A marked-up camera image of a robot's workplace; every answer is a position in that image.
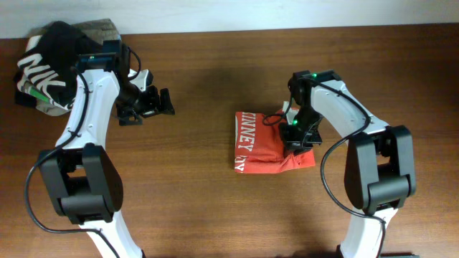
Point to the khaki folded garment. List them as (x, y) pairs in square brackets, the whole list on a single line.
[(97, 30)]

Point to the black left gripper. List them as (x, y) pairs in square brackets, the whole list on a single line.
[(150, 105)]

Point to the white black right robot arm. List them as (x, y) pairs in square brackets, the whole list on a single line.
[(379, 171)]

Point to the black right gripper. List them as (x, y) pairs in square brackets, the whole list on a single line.
[(291, 142)]

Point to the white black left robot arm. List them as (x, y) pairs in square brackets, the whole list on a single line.
[(81, 180)]

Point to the red orange t-shirt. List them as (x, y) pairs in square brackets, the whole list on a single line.
[(259, 149)]

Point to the black white striped garment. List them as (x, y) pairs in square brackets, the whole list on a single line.
[(74, 41)]

